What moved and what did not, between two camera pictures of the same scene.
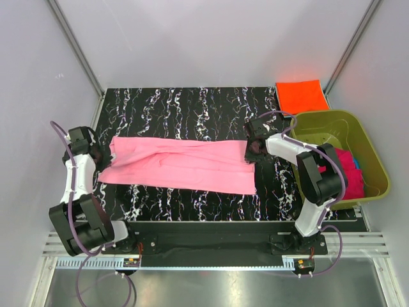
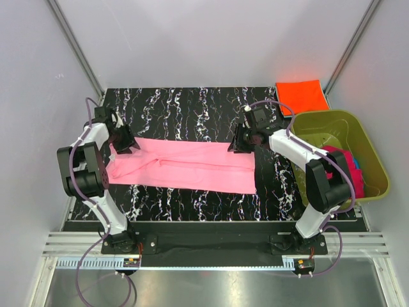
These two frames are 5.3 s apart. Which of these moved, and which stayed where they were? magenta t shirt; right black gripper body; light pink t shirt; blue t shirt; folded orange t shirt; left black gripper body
Moved: right black gripper body; left black gripper body
Stayed: folded orange t shirt; blue t shirt; light pink t shirt; magenta t shirt
